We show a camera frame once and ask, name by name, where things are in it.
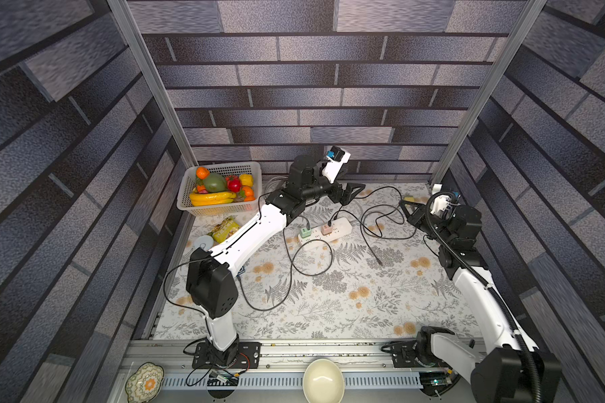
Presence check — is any pink charger plug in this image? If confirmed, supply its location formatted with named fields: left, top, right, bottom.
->
left=320, top=224, right=333, bottom=235

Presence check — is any black charging cable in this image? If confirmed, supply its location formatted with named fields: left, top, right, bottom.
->
left=330, top=185, right=425, bottom=267
left=235, top=190, right=334, bottom=312

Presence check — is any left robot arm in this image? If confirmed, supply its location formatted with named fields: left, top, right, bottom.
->
left=186, top=146, right=365, bottom=367

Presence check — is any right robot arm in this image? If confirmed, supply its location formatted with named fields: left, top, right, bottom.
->
left=399, top=191, right=561, bottom=402

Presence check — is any white power strip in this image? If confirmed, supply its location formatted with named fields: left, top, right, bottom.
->
left=297, top=218, right=353, bottom=243

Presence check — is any yellow corn chips bag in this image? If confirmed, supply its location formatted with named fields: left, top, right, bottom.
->
left=208, top=217, right=241, bottom=243

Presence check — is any green plastic mango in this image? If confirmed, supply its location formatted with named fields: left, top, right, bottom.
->
left=203, top=172, right=228, bottom=193

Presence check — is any yellow plastic banana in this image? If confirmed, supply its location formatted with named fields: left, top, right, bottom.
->
left=189, top=191, right=237, bottom=207

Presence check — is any white plastic fruit basket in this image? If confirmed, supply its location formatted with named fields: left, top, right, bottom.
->
left=176, top=161, right=262, bottom=217

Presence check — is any orange plastic tangerine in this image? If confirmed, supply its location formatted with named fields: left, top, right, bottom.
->
left=196, top=166, right=210, bottom=181

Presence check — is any pull-tab food can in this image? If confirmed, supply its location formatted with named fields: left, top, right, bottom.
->
left=193, top=235, right=214, bottom=251

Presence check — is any cream ceramic bowl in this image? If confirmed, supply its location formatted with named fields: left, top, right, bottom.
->
left=302, top=359, right=346, bottom=403

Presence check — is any floral green dish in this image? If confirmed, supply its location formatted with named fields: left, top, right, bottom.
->
left=124, top=362, right=165, bottom=403

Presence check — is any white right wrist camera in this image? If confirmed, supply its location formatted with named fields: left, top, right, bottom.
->
left=430, top=191, right=460, bottom=219

